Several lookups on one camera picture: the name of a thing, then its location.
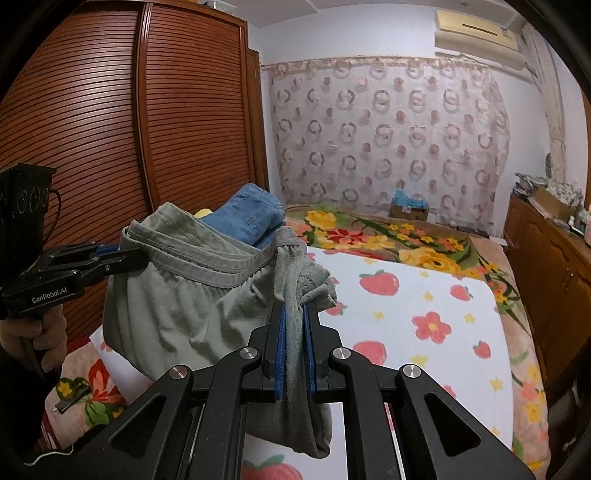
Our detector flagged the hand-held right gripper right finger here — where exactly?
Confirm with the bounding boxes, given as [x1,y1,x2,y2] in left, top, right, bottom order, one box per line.
[302,302,536,480]

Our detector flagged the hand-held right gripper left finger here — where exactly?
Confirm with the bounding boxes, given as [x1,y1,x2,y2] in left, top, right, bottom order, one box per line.
[69,302,289,480]

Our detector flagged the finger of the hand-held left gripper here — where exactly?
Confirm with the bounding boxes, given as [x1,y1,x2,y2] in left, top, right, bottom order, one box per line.
[44,242,120,272]
[76,249,147,289]

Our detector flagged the grey-green pants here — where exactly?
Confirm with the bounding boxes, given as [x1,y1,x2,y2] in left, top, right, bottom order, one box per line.
[102,203,340,457]

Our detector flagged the person's left hand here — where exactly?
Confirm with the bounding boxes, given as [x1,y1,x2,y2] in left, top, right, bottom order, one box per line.
[0,302,68,374]

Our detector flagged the white strawberry print sheet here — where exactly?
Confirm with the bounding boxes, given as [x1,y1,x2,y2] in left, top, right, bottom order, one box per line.
[90,247,515,480]

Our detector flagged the floral blanket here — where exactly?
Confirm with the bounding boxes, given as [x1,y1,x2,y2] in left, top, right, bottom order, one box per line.
[39,203,550,480]

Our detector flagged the folded blue jeans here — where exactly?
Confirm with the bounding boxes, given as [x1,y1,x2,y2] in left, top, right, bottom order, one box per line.
[201,184,284,252]

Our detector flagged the wooden slatted wardrobe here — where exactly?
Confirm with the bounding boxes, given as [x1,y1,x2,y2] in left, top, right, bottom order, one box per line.
[0,0,271,356]

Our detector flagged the small cardboard box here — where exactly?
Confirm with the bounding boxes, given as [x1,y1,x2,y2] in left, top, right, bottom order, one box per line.
[392,203,428,222]

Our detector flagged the wooden cabinet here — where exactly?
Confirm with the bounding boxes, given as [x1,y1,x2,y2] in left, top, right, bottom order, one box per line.
[503,191,591,407]

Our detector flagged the grey printed paper pile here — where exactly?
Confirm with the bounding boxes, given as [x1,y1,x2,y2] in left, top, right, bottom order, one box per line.
[515,173,550,197]

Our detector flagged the open cardboard box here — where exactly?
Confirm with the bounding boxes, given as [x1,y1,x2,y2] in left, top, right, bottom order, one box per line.
[529,187,583,221]

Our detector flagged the white wrapped pipe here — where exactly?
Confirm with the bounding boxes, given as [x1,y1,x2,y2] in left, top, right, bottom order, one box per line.
[522,23,568,181]

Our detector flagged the ring pattern curtain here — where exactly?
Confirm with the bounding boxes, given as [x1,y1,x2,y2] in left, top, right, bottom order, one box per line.
[261,56,513,232]

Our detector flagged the wall air conditioner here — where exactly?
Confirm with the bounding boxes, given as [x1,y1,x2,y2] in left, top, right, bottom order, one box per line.
[434,8,527,70]

